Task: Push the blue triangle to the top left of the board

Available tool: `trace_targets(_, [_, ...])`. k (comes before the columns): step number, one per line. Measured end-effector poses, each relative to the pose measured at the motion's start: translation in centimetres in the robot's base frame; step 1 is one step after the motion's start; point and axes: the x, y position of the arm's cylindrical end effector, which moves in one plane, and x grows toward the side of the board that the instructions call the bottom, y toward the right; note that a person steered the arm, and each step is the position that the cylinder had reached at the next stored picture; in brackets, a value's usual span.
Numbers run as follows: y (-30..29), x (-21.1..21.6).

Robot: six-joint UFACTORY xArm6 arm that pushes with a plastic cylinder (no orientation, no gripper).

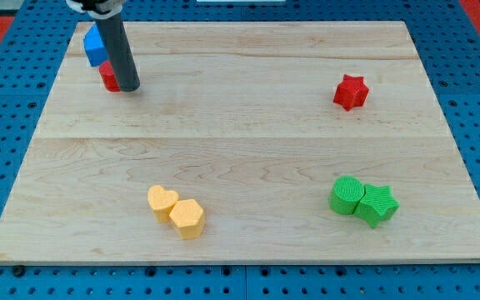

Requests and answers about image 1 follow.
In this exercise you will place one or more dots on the blue triangle block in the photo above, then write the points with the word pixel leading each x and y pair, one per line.
pixel 94 48

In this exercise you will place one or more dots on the wooden board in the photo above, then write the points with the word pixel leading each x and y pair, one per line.
pixel 240 117

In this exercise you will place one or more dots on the yellow hexagon block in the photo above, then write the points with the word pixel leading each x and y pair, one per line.
pixel 188 218

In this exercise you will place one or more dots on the yellow heart block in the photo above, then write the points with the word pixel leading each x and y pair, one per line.
pixel 161 201

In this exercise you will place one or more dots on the green cylinder block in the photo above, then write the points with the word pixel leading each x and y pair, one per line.
pixel 346 193

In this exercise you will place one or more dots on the red star block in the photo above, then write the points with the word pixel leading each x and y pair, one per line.
pixel 351 92

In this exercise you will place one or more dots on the red round block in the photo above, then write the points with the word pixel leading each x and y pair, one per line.
pixel 108 77

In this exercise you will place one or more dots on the green star block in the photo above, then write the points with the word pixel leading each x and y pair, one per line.
pixel 377 205

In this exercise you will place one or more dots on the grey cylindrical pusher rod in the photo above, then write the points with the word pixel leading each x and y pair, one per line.
pixel 115 40

